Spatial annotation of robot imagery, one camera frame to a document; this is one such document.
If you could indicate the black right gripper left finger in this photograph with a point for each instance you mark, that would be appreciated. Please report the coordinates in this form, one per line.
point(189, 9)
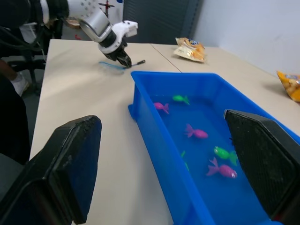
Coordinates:
point(47, 178)

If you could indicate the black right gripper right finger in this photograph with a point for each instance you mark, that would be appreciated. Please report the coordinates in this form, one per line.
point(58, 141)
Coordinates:
point(267, 164)

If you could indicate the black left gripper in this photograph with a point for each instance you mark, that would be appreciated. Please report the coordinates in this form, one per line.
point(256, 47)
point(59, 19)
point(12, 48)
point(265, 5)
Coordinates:
point(114, 53)

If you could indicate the green toy fish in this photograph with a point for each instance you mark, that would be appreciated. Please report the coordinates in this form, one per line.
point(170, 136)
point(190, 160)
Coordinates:
point(179, 98)
point(221, 152)

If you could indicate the blue plastic tub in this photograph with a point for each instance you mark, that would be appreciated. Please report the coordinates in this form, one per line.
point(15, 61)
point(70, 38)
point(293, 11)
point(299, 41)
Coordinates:
point(150, 112)

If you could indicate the small pink toy fish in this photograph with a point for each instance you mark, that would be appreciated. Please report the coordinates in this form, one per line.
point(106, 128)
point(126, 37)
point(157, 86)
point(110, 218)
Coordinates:
point(159, 106)

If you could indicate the grey shutter cabinet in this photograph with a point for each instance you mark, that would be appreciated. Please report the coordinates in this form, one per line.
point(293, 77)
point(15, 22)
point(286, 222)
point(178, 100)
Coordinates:
point(159, 21)

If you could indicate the red stand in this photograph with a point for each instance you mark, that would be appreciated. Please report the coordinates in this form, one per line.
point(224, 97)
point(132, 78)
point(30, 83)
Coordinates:
point(107, 5)

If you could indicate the person in dark clothes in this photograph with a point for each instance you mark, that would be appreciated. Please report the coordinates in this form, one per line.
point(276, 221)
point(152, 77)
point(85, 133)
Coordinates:
point(11, 122)

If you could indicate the yellow snack bag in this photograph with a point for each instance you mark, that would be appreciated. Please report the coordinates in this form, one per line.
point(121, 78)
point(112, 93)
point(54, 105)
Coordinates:
point(189, 50)
point(290, 84)

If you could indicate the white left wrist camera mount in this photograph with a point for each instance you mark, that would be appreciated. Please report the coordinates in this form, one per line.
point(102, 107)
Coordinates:
point(126, 27)

